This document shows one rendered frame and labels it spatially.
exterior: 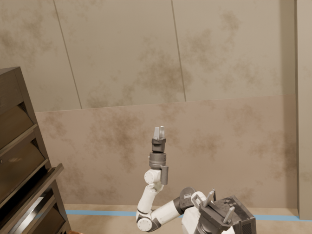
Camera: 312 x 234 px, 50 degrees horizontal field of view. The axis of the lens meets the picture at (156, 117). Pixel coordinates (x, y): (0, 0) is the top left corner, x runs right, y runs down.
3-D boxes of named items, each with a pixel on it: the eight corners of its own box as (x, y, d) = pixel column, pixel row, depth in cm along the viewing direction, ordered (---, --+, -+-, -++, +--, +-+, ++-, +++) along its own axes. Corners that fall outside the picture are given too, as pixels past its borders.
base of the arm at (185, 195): (185, 205, 187) (202, 194, 186) (194, 224, 178) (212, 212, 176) (173, 194, 177) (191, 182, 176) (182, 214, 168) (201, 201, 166)
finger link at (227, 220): (234, 204, 107) (227, 218, 111) (228, 209, 105) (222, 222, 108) (237, 208, 107) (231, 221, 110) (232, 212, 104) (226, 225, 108)
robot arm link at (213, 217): (223, 232, 105) (211, 256, 111) (238, 218, 111) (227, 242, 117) (192, 207, 111) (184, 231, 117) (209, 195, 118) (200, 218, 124)
